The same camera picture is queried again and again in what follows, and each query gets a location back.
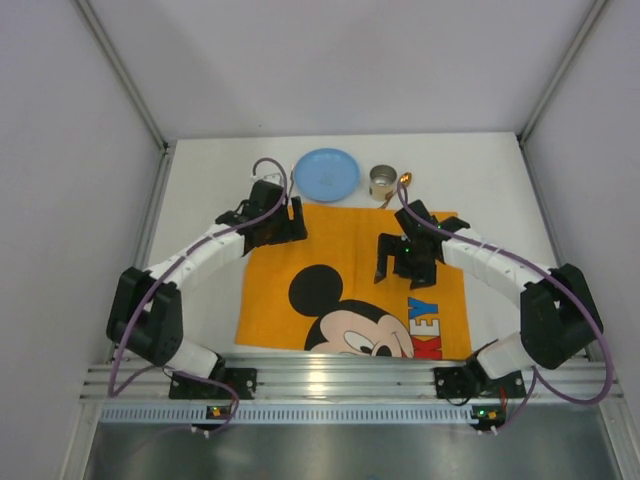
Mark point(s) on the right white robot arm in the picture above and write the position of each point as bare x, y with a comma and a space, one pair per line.
558, 316

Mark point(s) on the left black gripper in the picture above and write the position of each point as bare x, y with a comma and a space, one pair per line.
282, 228

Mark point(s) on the perforated cable duct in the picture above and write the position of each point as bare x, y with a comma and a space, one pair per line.
300, 414

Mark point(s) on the aluminium mounting rail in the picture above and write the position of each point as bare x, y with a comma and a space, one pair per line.
332, 378

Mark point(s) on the orange Mickey Mouse cloth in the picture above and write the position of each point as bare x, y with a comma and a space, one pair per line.
319, 295

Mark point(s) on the copper spoon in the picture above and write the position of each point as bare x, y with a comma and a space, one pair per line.
404, 180

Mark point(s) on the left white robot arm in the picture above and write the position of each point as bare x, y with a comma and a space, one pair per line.
147, 315

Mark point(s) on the blue plastic plate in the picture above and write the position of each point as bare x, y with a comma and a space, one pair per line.
326, 175

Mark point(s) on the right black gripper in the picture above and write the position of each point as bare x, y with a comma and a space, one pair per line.
403, 248

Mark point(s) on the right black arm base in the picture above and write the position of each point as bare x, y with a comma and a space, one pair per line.
460, 384

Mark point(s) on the small metal cup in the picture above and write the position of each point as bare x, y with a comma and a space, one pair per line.
382, 181

